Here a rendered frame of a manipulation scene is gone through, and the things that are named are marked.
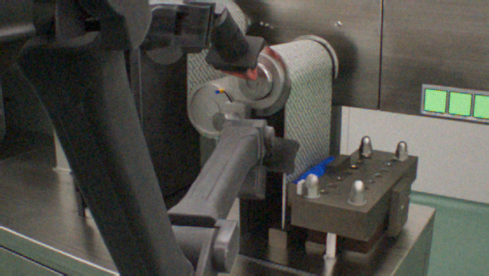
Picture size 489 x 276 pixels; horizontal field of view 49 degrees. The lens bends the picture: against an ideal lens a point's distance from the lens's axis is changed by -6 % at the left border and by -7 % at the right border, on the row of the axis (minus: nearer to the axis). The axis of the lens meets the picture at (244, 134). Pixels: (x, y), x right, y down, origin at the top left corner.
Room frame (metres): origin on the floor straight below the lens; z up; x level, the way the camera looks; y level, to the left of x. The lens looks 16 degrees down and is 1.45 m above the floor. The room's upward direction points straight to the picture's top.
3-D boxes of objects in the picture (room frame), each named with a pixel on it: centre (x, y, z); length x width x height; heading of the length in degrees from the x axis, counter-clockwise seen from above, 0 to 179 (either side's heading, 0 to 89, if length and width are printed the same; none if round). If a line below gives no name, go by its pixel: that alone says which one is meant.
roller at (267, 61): (1.24, -0.09, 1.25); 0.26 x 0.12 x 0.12; 149
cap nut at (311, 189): (1.06, -0.14, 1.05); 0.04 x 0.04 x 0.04
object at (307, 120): (1.21, -0.14, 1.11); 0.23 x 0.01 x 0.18; 149
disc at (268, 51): (1.14, -0.03, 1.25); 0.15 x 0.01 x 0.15; 59
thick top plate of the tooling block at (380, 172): (1.18, -0.27, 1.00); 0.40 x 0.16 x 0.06; 149
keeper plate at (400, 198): (1.14, -0.35, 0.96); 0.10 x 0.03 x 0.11; 149
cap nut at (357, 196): (1.02, -0.22, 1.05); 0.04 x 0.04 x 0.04
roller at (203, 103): (1.30, 0.01, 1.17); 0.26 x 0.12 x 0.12; 149
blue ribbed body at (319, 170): (1.20, -0.16, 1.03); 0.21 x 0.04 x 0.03; 149
